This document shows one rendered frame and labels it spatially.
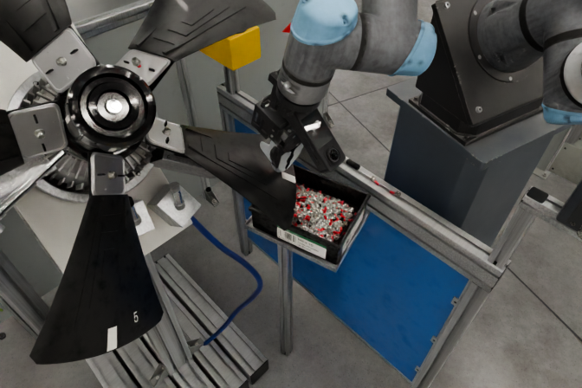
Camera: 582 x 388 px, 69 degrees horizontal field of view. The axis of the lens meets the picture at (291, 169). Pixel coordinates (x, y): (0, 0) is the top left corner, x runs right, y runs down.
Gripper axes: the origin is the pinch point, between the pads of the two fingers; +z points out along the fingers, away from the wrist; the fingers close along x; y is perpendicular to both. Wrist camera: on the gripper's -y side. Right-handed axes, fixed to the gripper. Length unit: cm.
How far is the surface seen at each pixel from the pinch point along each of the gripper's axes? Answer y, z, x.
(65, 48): 28.6, -16.9, 22.5
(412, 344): -48, 56, -24
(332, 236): -13.6, 14.6, -5.8
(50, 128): 21.5, -11.0, 29.9
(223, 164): 5.3, -4.5, 10.4
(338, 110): 54, 123, -131
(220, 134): 12.2, -1.4, 5.4
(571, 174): -61, 81, -167
